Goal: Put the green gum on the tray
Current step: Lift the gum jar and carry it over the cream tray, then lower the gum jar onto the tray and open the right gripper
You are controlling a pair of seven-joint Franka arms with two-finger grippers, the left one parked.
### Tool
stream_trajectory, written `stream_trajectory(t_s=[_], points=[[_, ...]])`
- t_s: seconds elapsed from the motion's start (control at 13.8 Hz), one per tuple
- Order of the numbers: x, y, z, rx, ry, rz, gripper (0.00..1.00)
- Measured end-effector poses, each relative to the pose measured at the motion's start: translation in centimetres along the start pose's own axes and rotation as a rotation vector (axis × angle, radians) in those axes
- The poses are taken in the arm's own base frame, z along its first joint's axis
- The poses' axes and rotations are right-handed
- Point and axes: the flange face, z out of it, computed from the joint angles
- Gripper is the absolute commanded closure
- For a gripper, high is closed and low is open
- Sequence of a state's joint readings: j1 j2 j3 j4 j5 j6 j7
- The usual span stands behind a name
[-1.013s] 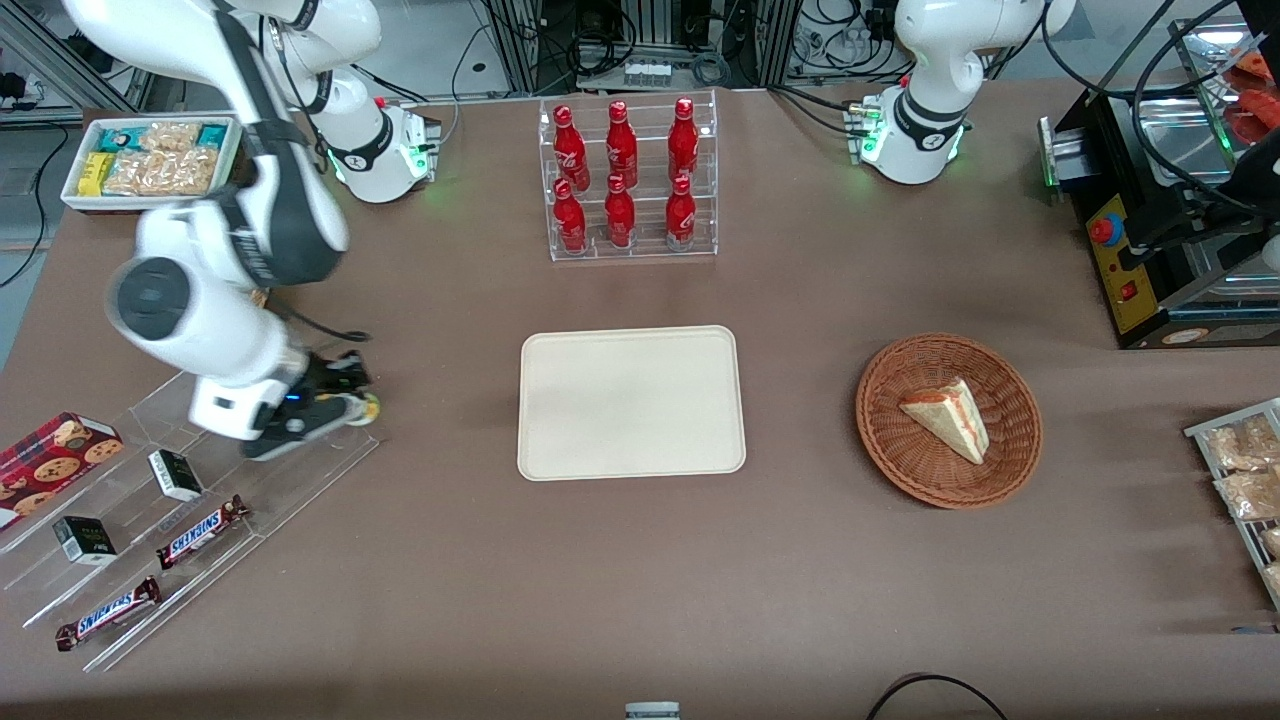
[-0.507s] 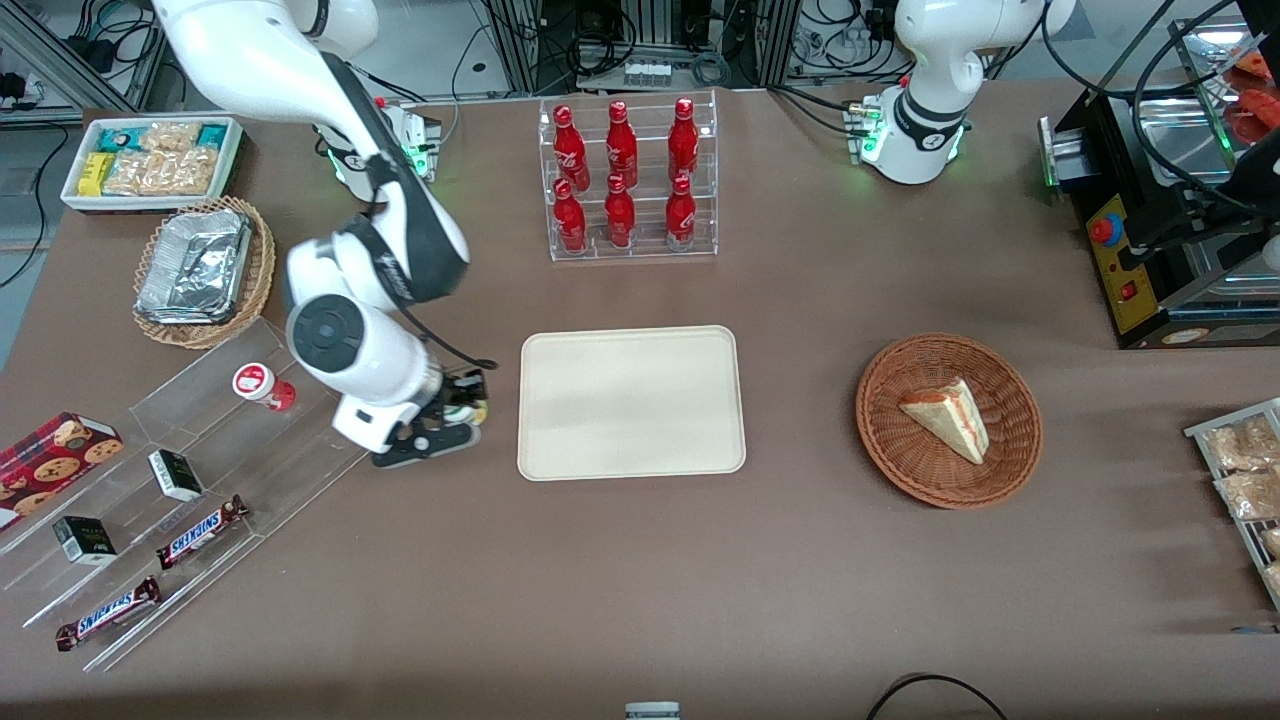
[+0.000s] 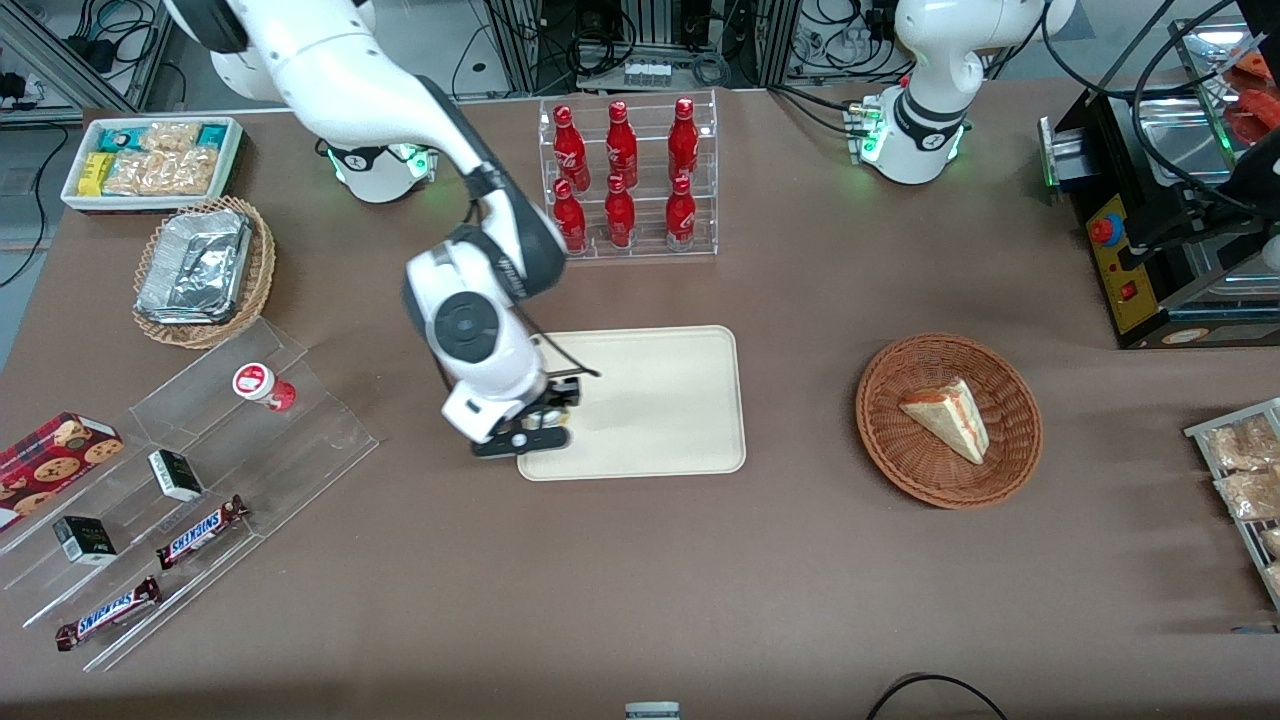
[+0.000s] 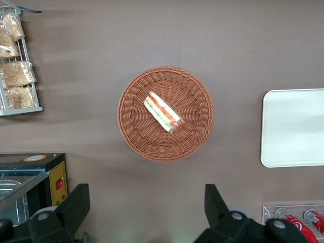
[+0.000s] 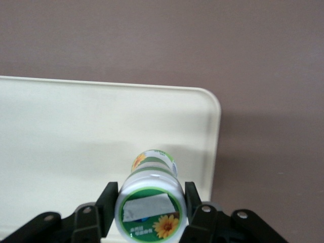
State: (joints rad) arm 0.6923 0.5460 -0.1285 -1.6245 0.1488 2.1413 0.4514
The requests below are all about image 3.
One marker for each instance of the white rectangular snack bin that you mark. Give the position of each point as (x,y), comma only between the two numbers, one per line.
(230,165)

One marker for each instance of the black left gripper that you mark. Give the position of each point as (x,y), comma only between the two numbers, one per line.
(1262,162)

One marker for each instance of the yellow snack pack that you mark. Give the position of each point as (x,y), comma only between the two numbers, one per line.
(95,172)

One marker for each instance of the cream plastic tray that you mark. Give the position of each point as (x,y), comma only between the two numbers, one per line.
(660,400)

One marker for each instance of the snickers chocolate bar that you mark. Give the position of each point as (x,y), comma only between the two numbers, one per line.
(200,532)
(108,613)

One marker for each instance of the teal snack pack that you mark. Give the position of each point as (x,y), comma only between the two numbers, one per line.
(212,135)
(115,136)

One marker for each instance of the wrapped triangle sandwich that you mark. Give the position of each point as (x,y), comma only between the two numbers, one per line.
(950,415)

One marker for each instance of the clear acrylic bottle rack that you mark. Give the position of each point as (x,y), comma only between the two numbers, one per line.
(705,240)

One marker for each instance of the clear acrylic stepped display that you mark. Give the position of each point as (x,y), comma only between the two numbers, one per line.
(300,440)

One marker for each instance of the round brown wicker basket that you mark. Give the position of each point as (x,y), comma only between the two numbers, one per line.
(900,470)

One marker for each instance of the red cookie box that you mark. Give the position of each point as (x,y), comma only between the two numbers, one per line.
(50,460)

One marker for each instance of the oval brown wicker basket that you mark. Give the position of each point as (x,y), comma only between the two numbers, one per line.
(262,270)

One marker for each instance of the black food warmer cabinet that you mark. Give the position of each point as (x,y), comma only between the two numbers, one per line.
(1130,290)

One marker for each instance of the blue tape strip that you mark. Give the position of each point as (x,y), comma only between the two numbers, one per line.
(1255,629)

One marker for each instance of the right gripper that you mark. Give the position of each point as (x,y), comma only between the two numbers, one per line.
(562,393)

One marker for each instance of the black gum box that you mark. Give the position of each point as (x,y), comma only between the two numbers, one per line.
(175,475)
(85,540)

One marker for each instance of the aluminium frame profile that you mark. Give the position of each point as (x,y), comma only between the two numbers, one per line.
(60,50)

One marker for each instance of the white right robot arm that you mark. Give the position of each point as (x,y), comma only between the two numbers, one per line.
(340,70)

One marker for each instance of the orange fried food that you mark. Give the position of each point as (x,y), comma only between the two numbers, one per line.
(1258,100)

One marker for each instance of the small grey device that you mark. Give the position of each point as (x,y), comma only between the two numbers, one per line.
(652,711)

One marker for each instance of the stack of foil trays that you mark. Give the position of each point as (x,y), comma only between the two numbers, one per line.
(195,265)

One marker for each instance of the red cola bottle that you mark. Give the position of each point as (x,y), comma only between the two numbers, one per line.
(680,212)
(619,212)
(567,145)
(570,215)
(621,145)
(683,140)

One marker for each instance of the clear bag of puffed snacks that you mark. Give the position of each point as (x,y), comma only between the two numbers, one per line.
(160,172)
(168,135)

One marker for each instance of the clear bag of crackers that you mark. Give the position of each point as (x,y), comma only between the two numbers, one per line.
(1240,445)
(1275,578)
(1252,495)
(1273,542)

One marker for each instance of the red white yogurt cup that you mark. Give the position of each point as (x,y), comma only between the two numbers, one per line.
(258,384)

